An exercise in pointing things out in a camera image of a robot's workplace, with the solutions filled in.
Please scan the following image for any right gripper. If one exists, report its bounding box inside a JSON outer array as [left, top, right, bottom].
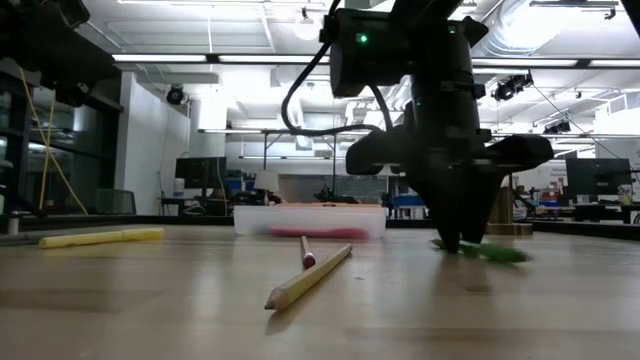
[[344, 14, 555, 254]]

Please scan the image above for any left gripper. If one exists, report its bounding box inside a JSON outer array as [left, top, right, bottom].
[[0, 0, 121, 92]]

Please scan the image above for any green pen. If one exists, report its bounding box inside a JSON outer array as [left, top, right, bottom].
[[431, 238, 531, 265]]

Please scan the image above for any pink highlighter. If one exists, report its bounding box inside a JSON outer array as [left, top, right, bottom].
[[268, 227, 371, 240]]

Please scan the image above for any orange pencil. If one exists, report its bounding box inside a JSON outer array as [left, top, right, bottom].
[[298, 235, 317, 270]]

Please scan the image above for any yellow wooden pencil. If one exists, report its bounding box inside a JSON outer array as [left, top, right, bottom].
[[263, 243, 354, 312]]

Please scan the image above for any bright yellow clip pen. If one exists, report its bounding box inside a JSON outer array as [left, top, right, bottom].
[[38, 227, 166, 250]]

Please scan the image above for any clear plastic supply box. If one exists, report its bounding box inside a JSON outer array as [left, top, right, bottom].
[[233, 203, 388, 240]]

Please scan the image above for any black monitor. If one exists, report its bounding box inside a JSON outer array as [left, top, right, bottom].
[[174, 156, 228, 191], [565, 157, 633, 197]]

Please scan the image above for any gray mesh chair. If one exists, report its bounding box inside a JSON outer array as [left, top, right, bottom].
[[94, 188, 137, 216]]

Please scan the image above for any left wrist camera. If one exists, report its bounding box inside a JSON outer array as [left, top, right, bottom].
[[52, 0, 92, 30]]

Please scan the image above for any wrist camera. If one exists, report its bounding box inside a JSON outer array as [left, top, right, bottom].
[[327, 7, 417, 99], [52, 0, 92, 30]]

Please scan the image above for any yellow extension cord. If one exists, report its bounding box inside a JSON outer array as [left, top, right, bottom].
[[18, 67, 90, 217]]

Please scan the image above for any black ceiling camera rig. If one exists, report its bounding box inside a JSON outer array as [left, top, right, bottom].
[[490, 73, 534, 103]]

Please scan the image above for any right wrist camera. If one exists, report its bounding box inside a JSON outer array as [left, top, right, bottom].
[[327, 7, 417, 99]]

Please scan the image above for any silver ventilation duct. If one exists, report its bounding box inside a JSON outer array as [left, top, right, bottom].
[[469, 0, 556, 61]]

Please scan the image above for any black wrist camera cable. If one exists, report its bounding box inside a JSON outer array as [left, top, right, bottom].
[[279, 0, 396, 139]]

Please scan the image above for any background station frame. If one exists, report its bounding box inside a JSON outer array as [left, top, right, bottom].
[[198, 127, 640, 207]]

